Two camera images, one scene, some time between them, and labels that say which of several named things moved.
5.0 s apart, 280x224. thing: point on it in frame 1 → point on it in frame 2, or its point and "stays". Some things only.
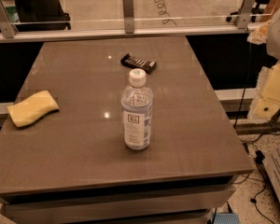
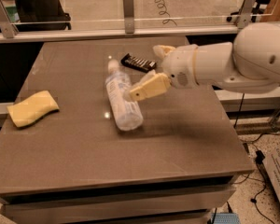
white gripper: (279, 36) → (179, 65)
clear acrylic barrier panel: (99, 8) stays
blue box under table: (226, 218) stays
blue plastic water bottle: (137, 108) → (128, 115)
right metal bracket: (247, 6) stays
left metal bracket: (4, 21) stays
